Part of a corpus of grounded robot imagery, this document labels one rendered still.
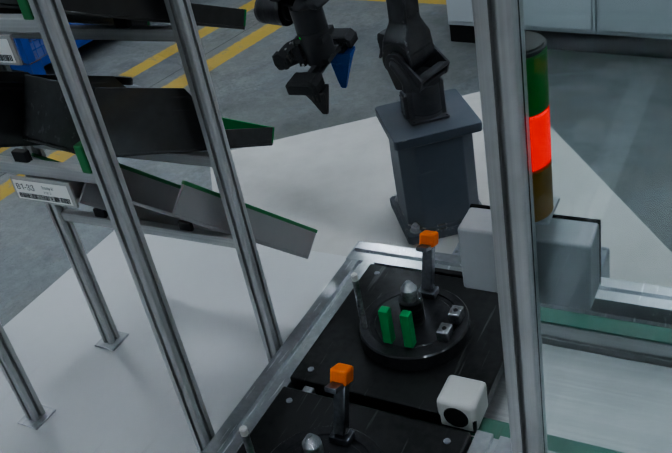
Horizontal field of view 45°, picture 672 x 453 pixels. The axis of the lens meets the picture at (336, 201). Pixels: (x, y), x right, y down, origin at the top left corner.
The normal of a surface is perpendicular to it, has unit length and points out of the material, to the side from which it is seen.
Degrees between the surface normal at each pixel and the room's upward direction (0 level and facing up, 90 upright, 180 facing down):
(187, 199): 90
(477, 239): 90
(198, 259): 0
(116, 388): 0
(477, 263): 90
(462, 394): 0
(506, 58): 90
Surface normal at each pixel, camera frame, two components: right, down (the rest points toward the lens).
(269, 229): 0.79, 0.20
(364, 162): -0.18, -0.84
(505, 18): -0.44, 0.53
